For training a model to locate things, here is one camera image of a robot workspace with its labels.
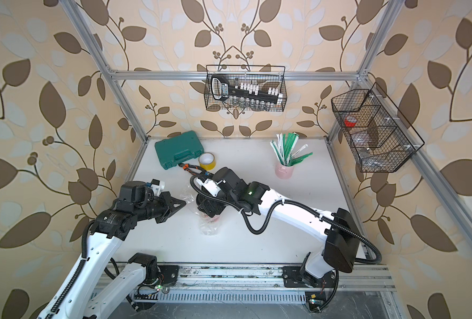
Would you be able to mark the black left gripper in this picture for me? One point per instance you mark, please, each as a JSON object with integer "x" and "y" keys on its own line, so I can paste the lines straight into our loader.
{"x": 167, "y": 205}

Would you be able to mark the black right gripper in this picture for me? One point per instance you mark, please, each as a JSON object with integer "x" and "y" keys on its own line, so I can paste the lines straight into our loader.
{"x": 210, "y": 202}

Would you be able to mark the clear plastic carrier bag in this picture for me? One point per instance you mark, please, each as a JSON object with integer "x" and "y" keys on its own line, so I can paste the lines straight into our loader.
{"x": 208, "y": 226}

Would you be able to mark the red cup black lid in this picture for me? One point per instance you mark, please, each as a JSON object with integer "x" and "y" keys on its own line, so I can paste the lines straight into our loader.
{"x": 211, "y": 219}

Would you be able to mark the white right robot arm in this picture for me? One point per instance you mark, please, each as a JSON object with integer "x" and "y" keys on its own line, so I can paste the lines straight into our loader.
{"x": 342, "y": 245}

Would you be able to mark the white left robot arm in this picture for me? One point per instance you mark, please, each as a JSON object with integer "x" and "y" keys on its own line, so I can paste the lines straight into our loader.
{"x": 75, "y": 300}

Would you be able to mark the orange black pliers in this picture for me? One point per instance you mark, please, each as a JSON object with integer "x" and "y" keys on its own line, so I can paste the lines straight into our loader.
{"x": 192, "y": 169}

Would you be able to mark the yellow tape roll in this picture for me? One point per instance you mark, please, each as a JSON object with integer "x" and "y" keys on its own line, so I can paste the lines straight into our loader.
{"x": 207, "y": 161}

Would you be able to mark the pink straw holder cup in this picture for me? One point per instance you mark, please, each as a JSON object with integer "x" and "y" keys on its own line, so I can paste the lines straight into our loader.
{"x": 284, "y": 172}

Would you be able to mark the green plastic tool case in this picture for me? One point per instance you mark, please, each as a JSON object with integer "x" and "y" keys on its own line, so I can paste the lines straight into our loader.
{"x": 173, "y": 151}

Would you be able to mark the green white wrapped straws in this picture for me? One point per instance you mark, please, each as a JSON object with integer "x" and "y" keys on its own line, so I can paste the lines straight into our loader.
{"x": 284, "y": 147}

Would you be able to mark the black socket set holder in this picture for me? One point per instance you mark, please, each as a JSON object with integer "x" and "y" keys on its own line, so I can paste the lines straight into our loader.
{"x": 222, "y": 89}

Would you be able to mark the red item in basket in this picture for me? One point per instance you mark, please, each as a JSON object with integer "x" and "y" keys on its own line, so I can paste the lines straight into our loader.
{"x": 350, "y": 121}

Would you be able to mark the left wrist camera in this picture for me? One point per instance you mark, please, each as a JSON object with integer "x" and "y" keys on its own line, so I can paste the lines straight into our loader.
{"x": 156, "y": 186}

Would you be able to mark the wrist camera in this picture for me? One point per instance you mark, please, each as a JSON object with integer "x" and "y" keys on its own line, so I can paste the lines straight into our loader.
{"x": 211, "y": 187}
{"x": 156, "y": 186}

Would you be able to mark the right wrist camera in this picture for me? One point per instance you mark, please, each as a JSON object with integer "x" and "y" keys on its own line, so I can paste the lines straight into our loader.
{"x": 211, "y": 187}

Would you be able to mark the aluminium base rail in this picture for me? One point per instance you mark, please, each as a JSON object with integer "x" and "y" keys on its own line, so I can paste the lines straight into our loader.
{"x": 228, "y": 283}

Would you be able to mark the black wire basket back wall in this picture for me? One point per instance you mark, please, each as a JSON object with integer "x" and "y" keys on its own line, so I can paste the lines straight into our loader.
{"x": 267, "y": 76}

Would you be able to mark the black wire basket wall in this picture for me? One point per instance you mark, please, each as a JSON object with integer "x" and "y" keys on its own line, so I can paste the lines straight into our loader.
{"x": 267, "y": 76}
{"x": 384, "y": 139}

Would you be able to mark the black wire basket right wall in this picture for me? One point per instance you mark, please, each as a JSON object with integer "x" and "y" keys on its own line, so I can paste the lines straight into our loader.
{"x": 384, "y": 139}

